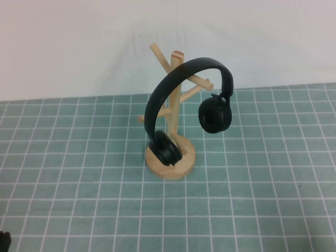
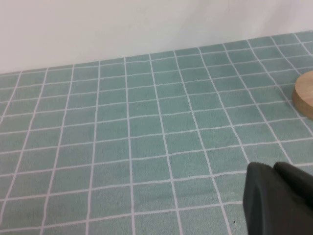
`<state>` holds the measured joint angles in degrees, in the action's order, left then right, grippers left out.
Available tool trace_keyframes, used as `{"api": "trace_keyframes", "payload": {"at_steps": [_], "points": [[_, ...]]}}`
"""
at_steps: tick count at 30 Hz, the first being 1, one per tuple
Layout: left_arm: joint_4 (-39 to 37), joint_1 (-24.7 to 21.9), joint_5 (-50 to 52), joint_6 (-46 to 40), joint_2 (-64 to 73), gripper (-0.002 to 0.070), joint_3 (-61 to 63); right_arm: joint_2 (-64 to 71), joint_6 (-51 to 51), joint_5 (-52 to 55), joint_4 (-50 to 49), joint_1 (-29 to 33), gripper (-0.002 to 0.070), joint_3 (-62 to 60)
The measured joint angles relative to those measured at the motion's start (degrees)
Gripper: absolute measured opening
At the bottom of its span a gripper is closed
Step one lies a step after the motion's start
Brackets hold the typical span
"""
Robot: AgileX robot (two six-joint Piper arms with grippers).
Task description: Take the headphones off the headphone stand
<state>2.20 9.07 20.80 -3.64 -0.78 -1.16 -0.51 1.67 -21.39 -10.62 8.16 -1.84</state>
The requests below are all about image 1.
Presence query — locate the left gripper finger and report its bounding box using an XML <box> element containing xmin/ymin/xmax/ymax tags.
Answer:
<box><xmin>0</xmin><ymin>230</ymin><xmax>13</xmax><ymax>252</ymax></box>

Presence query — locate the black over-ear headphones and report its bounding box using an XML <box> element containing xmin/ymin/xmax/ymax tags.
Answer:
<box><xmin>145</xmin><ymin>57</ymin><xmax>234</xmax><ymax>167</ymax></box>

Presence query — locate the wooden headphone stand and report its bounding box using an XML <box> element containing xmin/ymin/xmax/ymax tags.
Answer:
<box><xmin>138</xmin><ymin>44</ymin><xmax>212</xmax><ymax>181</ymax></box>

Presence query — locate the green white-checkered tablecloth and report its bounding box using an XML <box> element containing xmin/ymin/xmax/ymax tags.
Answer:
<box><xmin>0</xmin><ymin>82</ymin><xmax>336</xmax><ymax>252</ymax></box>

